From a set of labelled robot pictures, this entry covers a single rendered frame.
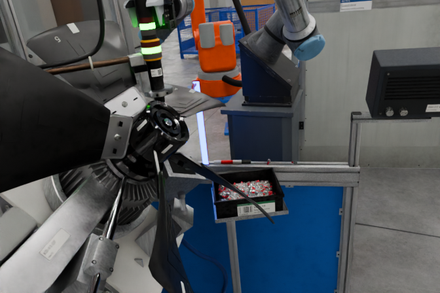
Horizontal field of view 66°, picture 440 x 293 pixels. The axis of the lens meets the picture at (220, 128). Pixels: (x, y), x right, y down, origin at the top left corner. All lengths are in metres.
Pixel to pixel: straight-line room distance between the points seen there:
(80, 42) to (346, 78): 2.10
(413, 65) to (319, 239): 0.74
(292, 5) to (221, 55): 3.53
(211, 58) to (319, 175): 3.53
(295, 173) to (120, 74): 0.73
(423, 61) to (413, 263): 1.35
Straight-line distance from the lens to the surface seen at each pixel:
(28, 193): 0.82
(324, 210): 1.38
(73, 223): 0.68
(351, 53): 2.62
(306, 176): 1.27
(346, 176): 1.28
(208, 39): 4.52
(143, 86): 0.80
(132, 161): 0.75
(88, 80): 0.83
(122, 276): 0.84
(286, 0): 1.13
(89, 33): 0.90
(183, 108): 0.91
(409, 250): 2.31
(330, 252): 1.51
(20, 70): 0.61
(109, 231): 0.66
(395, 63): 1.11
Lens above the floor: 1.49
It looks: 23 degrees down
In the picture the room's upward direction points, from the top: 5 degrees counter-clockwise
